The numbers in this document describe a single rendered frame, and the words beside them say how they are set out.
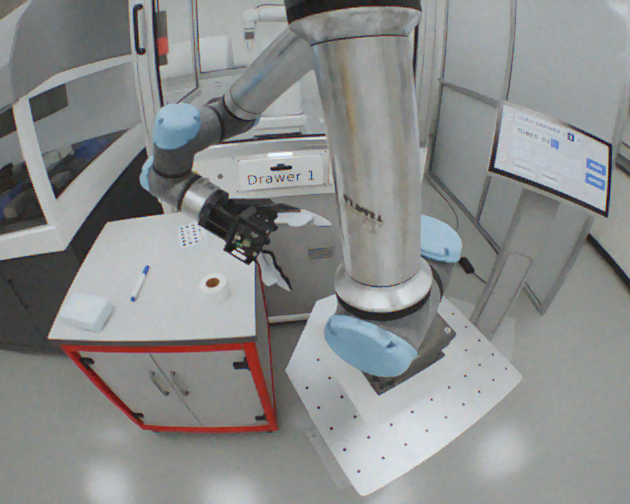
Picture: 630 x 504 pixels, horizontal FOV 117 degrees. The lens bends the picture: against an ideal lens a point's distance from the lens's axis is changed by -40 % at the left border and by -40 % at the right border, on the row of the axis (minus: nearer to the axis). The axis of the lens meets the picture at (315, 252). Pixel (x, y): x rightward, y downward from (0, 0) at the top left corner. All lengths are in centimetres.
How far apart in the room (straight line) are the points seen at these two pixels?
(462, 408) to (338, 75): 61
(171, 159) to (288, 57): 24
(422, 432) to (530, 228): 96
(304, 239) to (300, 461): 92
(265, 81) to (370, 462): 64
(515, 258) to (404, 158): 120
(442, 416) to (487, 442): 93
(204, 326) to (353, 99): 63
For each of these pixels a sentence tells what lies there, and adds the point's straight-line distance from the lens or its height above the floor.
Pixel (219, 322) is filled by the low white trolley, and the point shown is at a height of 76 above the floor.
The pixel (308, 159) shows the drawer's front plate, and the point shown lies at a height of 92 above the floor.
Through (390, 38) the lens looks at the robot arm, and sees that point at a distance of 26.
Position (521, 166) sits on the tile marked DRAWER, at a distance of 118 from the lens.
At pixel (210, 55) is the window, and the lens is 107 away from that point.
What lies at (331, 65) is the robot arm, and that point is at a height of 131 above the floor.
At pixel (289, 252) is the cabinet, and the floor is 50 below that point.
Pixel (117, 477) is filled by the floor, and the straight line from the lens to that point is 159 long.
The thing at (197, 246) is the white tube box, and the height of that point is 79.
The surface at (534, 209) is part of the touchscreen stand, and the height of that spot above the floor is 84.
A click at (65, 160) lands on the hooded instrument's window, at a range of 132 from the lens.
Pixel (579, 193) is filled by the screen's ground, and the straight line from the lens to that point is 124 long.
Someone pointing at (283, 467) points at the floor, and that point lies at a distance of 137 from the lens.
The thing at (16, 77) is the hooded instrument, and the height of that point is 144.
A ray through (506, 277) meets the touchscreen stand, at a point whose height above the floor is 48.
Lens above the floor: 133
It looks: 38 degrees down
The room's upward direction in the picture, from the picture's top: straight up
